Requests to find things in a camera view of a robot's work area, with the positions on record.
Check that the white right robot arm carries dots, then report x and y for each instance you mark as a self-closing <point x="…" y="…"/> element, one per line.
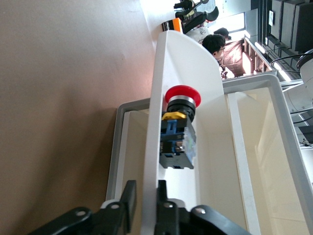
<point x="306" y="80"/>

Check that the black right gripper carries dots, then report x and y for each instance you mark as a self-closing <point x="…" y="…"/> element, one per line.
<point x="194" y="23"/>

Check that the white plastic cabinet drawer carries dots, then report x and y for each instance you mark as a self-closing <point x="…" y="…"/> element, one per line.
<point x="185" y="61"/>

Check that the person with black hair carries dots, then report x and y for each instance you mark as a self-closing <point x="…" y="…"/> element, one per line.
<point x="221" y="31"/>

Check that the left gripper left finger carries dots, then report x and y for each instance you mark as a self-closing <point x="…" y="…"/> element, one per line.
<point x="129" y="203"/>

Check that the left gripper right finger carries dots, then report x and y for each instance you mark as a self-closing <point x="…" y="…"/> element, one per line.
<point x="163" y="195"/>

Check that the grey white plastic bin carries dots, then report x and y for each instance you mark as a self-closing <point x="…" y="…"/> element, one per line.
<point x="112" y="151"/>

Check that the red mushroom push button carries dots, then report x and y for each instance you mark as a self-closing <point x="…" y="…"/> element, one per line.
<point x="181" y="137"/>

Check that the orange button enclosure box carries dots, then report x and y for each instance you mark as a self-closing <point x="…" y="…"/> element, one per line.
<point x="174" y="24"/>

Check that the person with glasses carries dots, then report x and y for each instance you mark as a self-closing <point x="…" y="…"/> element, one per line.
<point x="212" y="42"/>

